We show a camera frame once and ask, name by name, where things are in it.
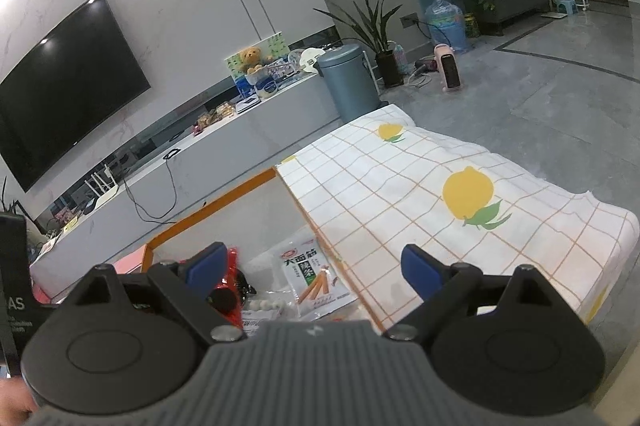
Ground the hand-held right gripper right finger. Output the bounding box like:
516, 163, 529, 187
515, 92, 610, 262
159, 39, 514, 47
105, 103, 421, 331
382, 244, 563, 349

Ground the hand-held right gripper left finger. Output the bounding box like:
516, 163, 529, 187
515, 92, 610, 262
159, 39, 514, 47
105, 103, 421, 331
67, 242, 248, 347

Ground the red snack packet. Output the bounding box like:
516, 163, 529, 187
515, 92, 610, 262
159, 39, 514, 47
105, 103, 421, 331
207, 247, 247, 328

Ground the orange-edged grey box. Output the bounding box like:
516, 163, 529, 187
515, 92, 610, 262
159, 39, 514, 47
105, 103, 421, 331
142, 166, 386, 329

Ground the clear packet of white balls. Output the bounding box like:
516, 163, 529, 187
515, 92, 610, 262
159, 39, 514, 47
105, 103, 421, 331
242, 293, 296, 324

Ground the green and white snack packet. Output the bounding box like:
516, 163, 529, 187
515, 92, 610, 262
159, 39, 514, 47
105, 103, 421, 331
276, 235, 359, 323

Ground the person's left hand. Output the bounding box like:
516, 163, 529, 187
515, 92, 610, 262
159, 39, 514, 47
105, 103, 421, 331
0, 377, 38, 424

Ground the lemon print checked tablecloth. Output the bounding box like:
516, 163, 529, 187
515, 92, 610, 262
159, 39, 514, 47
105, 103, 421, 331
276, 104, 640, 333

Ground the pink flat box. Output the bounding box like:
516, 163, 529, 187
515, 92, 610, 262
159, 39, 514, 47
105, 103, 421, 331
114, 244, 152, 278

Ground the long grey TV cabinet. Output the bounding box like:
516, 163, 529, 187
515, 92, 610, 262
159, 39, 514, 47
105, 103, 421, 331
29, 71, 347, 302

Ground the white router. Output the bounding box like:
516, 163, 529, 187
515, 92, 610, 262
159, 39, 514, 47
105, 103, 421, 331
81, 167, 120, 210

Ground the pile of wrapped pastries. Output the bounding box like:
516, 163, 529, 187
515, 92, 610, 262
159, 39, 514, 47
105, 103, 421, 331
192, 102, 237, 132

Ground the blue-grey round trash bin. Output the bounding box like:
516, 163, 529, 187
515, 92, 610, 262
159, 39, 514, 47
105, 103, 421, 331
317, 44, 382, 125

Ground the pink space heater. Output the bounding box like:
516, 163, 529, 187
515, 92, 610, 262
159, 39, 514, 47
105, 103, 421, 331
432, 44, 464, 94

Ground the black flat-screen television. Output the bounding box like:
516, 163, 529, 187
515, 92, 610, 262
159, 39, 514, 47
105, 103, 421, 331
0, 0, 152, 193

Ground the brown teddy bear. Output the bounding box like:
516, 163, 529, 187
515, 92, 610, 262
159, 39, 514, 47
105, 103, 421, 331
236, 47, 265, 75

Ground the green printed board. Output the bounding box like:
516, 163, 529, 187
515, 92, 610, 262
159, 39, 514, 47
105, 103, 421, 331
223, 32, 289, 83

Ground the potted snake plant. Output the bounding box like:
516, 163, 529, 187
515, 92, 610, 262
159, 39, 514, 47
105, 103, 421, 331
313, 0, 407, 89

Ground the blue water dispenser bottle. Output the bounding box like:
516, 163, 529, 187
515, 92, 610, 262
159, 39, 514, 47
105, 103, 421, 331
424, 0, 472, 53

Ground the black cable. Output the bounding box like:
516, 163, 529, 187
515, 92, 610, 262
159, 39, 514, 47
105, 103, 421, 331
123, 157, 179, 223

